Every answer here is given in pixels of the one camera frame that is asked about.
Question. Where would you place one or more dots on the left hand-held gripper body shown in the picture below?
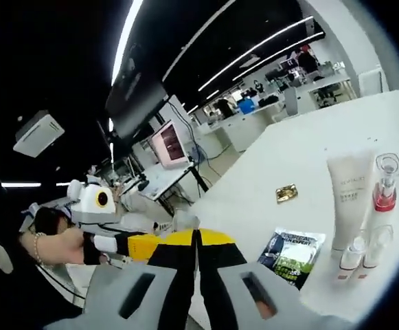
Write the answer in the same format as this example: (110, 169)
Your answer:
(89, 206)

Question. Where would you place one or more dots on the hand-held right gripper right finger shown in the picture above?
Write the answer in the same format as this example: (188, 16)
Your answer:
(219, 275)

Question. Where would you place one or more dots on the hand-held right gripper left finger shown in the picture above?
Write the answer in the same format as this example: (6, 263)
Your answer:
(171, 275)

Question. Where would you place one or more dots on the dark green skincare sachet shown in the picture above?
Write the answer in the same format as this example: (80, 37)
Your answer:
(298, 261)

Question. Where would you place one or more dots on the gold skincare sachet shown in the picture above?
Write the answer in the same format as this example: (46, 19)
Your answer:
(286, 194)

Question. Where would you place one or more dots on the white skincare tube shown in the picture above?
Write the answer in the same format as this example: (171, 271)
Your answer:
(348, 206)

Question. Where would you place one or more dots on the small skincare bottle red label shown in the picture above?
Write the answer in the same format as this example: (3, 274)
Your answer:
(374, 254)

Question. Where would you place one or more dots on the white skincare bottle red collar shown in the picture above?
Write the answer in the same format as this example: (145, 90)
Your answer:
(384, 199)

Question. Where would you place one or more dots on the person's left hand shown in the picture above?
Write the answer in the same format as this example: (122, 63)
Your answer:
(65, 247)

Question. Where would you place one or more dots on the white side desk black legs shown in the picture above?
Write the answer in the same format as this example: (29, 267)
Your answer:
(165, 178)

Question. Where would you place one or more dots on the white ceiling air conditioner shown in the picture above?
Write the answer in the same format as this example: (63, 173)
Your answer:
(39, 132)

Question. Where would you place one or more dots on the desktop monitor screen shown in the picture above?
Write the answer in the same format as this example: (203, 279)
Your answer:
(171, 144)

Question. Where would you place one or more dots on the black hanging display screen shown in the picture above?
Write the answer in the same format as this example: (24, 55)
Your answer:
(134, 99)

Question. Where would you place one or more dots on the long white office counter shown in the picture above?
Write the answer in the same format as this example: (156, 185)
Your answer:
(240, 130)

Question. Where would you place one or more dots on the curved ceiling light strip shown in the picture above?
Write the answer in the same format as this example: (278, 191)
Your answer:
(125, 41)

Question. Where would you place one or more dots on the blue box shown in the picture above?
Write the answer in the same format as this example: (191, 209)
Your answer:
(246, 106)

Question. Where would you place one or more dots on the grey office chair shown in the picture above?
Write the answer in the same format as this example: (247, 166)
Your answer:
(290, 101)

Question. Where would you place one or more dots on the white office table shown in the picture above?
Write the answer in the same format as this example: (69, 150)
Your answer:
(329, 84)

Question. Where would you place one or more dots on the linear ceiling light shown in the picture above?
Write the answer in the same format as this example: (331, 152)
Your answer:
(278, 55)
(254, 51)

